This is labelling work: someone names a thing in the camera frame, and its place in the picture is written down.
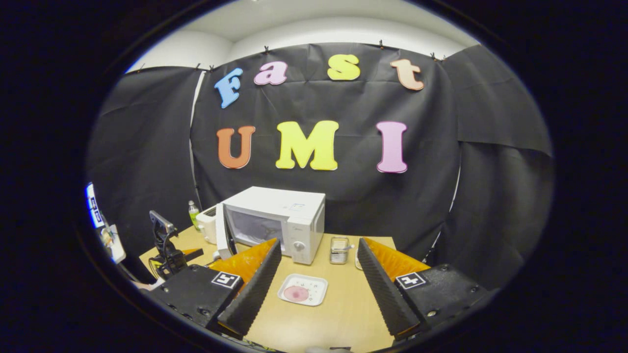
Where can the white divided dish of beans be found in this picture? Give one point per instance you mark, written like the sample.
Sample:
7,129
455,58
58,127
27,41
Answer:
358,260

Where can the white square plate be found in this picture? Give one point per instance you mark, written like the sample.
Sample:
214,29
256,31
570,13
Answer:
314,287

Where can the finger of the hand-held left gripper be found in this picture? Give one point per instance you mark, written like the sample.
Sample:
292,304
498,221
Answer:
194,253

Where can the white and blue panel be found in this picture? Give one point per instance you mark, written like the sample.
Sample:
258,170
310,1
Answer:
94,206

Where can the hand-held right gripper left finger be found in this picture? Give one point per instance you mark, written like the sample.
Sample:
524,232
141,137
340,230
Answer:
255,294

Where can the black backdrop cloth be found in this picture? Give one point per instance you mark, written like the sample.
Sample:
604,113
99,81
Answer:
353,186

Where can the white toaster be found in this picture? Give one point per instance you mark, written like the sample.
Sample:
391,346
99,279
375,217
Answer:
208,228

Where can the white microwave oven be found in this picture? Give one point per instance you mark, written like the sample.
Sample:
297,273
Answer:
279,201

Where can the pink ham slice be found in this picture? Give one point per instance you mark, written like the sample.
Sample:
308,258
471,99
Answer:
296,293

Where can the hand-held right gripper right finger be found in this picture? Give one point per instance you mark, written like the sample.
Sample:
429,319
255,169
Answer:
385,294

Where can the white board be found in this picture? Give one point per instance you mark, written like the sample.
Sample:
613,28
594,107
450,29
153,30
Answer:
115,245

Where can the blue white patterned utensil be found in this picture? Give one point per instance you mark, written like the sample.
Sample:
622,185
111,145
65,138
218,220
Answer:
346,247

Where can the green label drink bottle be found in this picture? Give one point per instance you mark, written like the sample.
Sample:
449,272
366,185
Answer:
194,215

